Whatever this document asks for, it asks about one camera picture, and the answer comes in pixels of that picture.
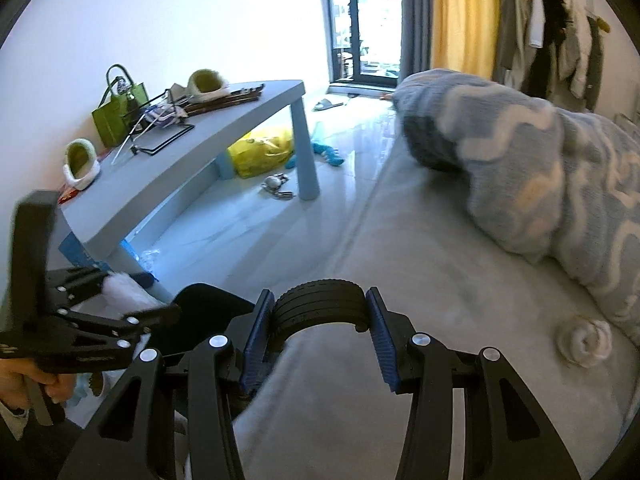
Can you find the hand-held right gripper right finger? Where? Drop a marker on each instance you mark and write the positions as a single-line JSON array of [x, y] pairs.
[[382, 340]]

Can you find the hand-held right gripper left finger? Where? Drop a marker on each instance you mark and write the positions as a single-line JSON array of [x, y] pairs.
[[257, 340]]

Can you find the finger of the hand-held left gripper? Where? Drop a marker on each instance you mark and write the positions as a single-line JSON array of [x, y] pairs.
[[110, 327], [75, 282]]

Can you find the white tissue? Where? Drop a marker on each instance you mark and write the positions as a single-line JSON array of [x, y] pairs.
[[130, 292]]

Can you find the black ribbed rubber piece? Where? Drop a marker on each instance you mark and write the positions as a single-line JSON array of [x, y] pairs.
[[320, 305]]

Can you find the person's left forearm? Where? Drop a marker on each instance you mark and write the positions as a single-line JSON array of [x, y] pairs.
[[30, 450]]

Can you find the person's left hand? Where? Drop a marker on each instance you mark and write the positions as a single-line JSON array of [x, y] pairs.
[[60, 387]]

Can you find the blue cardboard box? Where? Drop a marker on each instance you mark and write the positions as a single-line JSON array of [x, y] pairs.
[[80, 252]]

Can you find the red paper item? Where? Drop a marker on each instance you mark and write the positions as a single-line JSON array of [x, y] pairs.
[[67, 196]]

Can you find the clear plastic wrapper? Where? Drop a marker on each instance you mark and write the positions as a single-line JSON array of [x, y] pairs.
[[147, 260]]

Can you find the bed with grey sheet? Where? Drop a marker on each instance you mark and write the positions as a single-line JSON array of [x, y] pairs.
[[400, 260]]

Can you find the green fuzzy slipper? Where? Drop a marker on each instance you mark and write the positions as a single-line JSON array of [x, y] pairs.
[[205, 85], [80, 165]]

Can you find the silver metal object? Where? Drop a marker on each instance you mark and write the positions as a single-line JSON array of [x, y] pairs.
[[277, 185]]

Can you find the green tote bag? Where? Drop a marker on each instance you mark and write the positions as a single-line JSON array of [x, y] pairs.
[[112, 120]]

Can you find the yellow plastic bag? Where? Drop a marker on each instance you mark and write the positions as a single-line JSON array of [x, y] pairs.
[[260, 152]]

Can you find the light blue table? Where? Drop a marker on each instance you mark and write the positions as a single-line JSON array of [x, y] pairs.
[[200, 135]]

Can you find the teal plush toy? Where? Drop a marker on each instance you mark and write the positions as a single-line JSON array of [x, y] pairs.
[[327, 152]]

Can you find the white rolled sock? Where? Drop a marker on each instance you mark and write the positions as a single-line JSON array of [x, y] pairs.
[[585, 340]]

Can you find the beige pouch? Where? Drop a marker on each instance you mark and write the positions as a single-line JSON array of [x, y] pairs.
[[179, 92]]

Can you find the blue patterned blanket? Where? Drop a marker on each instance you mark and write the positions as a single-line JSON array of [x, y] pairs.
[[525, 160]]

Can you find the dark wooden sticks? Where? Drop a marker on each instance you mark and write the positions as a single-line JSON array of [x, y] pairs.
[[225, 101]]

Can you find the grey floor slipper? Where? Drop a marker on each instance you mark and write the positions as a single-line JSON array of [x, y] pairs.
[[327, 105]]

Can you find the glass balcony door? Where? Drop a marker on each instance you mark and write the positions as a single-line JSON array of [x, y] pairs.
[[365, 20]]

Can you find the grey curtain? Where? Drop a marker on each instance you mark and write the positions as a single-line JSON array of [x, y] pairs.
[[417, 20]]

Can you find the grey hanging coat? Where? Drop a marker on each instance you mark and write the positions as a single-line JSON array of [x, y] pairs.
[[510, 30]]

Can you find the yellow curtain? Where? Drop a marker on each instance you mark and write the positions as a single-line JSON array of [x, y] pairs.
[[465, 15]]

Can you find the light grey hanging jacket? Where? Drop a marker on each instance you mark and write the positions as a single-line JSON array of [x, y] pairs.
[[575, 55]]

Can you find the dark grey hanging garment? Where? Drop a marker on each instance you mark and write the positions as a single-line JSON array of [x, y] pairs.
[[595, 65]]

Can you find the black hanging garment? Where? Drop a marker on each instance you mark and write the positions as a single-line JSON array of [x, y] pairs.
[[552, 35]]

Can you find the white hanging garment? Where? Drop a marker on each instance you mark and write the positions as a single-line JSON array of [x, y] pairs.
[[536, 20]]

